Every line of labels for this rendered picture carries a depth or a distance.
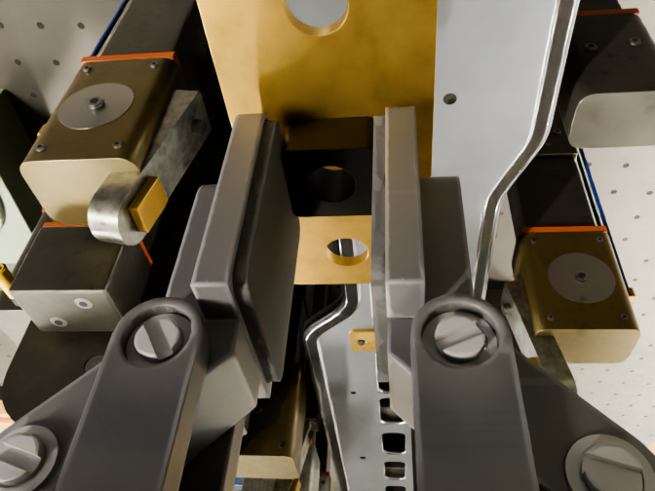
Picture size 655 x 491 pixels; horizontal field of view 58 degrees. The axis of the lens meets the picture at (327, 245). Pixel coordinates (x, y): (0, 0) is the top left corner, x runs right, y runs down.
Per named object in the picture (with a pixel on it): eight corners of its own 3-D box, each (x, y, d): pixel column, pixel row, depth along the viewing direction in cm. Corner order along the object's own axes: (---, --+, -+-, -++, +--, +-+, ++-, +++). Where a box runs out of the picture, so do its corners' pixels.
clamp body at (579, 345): (577, 132, 78) (657, 365, 55) (485, 134, 79) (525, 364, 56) (589, 89, 73) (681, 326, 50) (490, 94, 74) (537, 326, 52)
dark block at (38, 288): (231, 30, 70) (131, 333, 42) (174, 34, 71) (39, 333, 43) (221, -11, 66) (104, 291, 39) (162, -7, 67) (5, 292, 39)
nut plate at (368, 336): (430, 329, 61) (431, 340, 60) (429, 349, 64) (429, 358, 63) (349, 329, 62) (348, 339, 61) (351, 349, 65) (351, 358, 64)
